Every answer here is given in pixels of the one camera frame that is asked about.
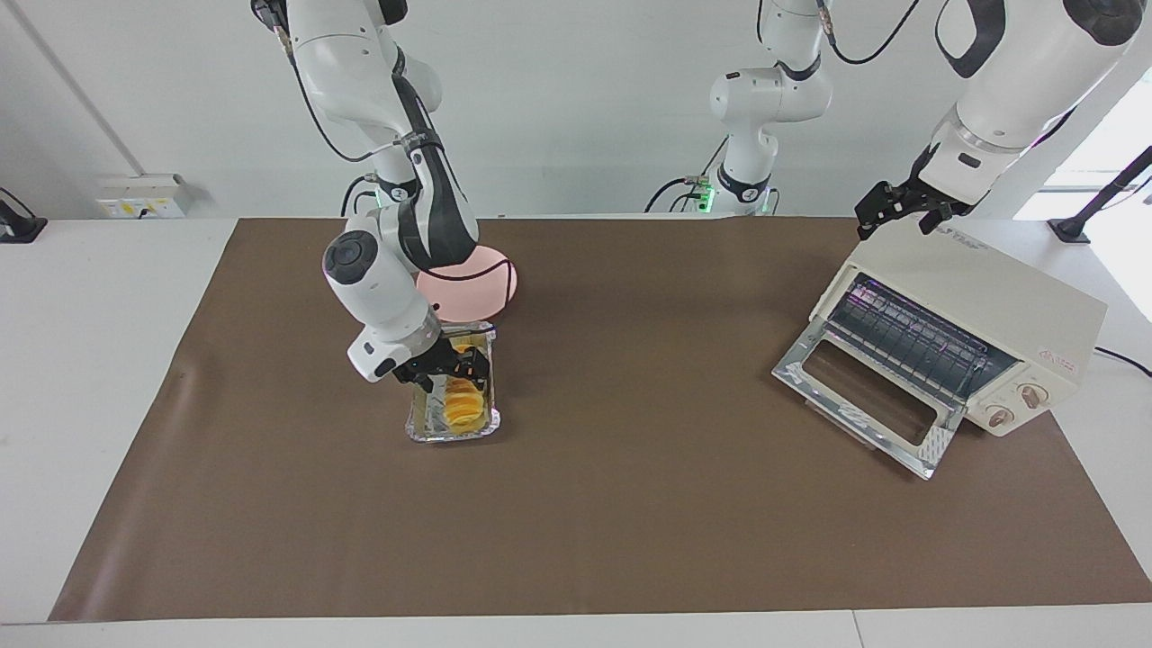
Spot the pink round plate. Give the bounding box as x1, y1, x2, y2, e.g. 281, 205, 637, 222
416, 243, 519, 323

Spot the white wall socket box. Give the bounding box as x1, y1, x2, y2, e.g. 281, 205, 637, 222
96, 173, 191, 221

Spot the brown table mat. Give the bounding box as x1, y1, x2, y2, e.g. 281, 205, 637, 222
49, 216, 1152, 622

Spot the black table clamp mount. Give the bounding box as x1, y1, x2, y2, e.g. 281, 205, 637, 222
0, 186, 49, 245

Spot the metal oven wire rack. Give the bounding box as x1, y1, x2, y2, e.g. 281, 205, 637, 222
828, 274, 1020, 403

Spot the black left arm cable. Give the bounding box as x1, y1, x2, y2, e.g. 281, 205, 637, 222
814, 0, 923, 67

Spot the aluminium foil tray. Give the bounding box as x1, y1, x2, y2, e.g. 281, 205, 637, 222
405, 322, 502, 444

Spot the black oven power cord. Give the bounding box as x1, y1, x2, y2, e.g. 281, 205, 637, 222
1093, 346, 1152, 379

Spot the golden bread loaf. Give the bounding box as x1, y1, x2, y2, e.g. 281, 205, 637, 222
441, 337, 492, 431

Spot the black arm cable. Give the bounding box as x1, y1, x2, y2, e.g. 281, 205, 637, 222
814, 0, 923, 67
270, 18, 519, 289

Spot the black camera stand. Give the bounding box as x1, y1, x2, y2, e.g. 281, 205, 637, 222
1048, 144, 1152, 245

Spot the white toaster oven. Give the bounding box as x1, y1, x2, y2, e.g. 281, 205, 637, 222
810, 216, 1110, 438

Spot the glass oven door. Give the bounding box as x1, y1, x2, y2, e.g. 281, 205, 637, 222
772, 319, 966, 481

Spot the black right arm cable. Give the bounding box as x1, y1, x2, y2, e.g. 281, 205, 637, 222
270, 18, 519, 289

